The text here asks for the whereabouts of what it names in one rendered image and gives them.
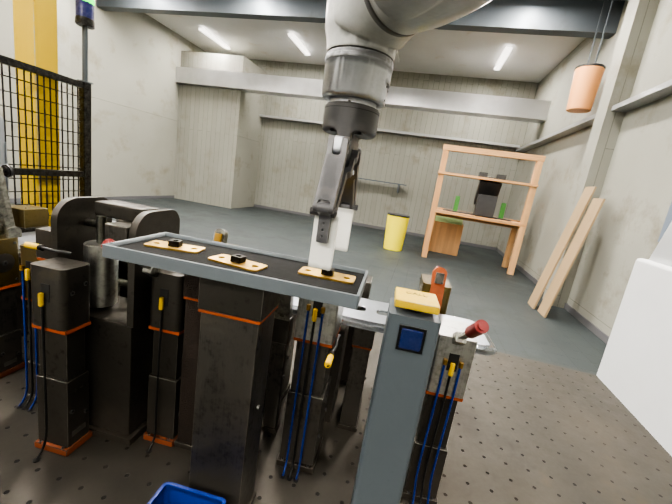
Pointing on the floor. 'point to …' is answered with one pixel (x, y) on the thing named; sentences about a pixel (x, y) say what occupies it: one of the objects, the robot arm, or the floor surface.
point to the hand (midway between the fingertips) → (331, 250)
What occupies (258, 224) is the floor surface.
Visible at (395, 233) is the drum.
